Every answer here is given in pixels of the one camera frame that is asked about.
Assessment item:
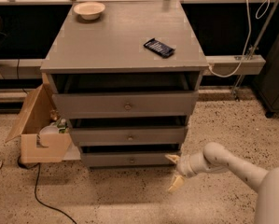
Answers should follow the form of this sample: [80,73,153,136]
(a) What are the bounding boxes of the grey bottom drawer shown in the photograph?
[80,152,174,168]

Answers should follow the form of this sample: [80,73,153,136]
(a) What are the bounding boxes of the metal stand pole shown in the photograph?
[229,0,279,76]

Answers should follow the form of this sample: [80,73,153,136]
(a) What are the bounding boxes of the green white items in box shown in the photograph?
[39,119,68,134]

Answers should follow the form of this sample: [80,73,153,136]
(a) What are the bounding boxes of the dark blue snack packet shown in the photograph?
[144,38,174,58]

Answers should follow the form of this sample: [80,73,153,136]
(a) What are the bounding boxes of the grey drawer cabinet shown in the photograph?
[41,1,208,155]

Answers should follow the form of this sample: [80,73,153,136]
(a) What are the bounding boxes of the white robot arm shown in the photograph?
[165,142,279,224]

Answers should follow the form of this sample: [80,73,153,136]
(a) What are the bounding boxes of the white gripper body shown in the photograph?
[176,152,203,178]

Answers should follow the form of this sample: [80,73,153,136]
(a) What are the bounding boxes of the dark grey side cabinet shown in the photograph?
[254,34,279,118]

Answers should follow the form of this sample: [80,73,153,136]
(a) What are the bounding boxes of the black floor cable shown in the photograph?
[17,155,77,224]

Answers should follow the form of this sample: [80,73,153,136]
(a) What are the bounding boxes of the grey top drawer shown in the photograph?
[52,91,198,119]

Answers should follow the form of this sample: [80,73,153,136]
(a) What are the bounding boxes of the open cardboard box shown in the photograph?
[6,73,72,164]

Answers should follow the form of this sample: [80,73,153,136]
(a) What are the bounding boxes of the white bowl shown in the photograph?
[74,2,105,21]

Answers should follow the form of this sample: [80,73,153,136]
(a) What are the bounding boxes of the grey drawer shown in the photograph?
[70,127,188,147]
[80,152,174,168]
[52,91,198,119]

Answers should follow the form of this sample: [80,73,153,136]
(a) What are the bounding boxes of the grey middle drawer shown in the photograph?
[70,127,188,147]

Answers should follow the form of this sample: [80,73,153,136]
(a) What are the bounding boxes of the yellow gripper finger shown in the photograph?
[168,175,185,192]
[165,154,180,164]

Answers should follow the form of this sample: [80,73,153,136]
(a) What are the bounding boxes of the white hanging cable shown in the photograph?
[207,0,272,78]

